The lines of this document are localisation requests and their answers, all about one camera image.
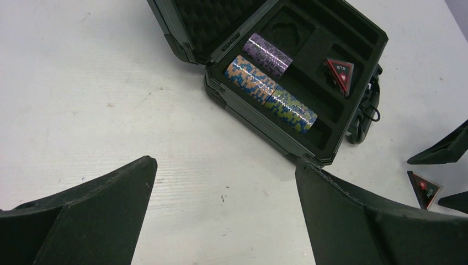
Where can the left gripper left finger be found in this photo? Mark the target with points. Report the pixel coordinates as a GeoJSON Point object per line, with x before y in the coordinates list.
{"type": "Point", "coordinates": [96, 222]}

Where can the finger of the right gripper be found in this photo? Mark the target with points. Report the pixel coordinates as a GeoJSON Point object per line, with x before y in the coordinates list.
{"type": "Point", "coordinates": [448, 150]}
{"type": "Point", "coordinates": [456, 202]}

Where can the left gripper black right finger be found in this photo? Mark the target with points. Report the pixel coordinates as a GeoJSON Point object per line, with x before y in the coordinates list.
{"type": "Point", "coordinates": [347, 224]}

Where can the red triangular button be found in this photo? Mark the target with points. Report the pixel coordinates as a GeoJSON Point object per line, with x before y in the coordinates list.
{"type": "Point", "coordinates": [342, 72]}
{"type": "Point", "coordinates": [425, 190]}

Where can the poker chip stack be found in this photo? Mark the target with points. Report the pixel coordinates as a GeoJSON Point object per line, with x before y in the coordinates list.
{"type": "Point", "coordinates": [250, 79]}
{"type": "Point", "coordinates": [267, 55]}
{"type": "Point", "coordinates": [290, 110]}

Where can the poker chip stack front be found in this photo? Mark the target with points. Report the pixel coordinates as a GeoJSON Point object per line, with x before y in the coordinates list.
{"type": "Point", "coordinates": [267, 55]}

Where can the poker chip stack back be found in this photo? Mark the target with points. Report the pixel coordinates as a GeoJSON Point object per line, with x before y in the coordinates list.
{"type": "Point", "coordinates": [250, 79]}

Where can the black foam-lined carrying case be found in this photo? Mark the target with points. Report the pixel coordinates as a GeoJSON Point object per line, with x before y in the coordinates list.
{"type": "Point", "coordinates": [303, 75]}

